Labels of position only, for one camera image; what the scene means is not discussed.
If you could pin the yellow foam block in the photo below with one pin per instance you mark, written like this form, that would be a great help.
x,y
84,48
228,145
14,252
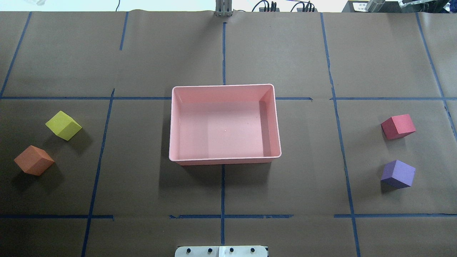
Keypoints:
x,y
63,126

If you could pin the red foam block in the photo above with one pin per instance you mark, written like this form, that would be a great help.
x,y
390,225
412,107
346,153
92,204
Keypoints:
x,y
397,127

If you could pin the purple foam block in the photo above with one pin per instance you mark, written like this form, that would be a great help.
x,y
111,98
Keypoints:
x,y
398,174

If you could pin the orange foam block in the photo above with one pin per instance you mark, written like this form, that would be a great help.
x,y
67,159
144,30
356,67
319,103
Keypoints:
x,y
34,161

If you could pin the pink plastic bin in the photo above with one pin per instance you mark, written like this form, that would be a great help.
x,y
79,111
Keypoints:
x,y
215,125

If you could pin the brown paper table cover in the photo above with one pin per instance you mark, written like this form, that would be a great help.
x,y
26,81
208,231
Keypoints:
x,y
113,191

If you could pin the aluminium frame post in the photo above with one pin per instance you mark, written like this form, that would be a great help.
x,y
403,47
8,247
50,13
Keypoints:
x,y
223,8

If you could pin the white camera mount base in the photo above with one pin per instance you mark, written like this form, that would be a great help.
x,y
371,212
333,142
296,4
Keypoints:
x,y
222,251

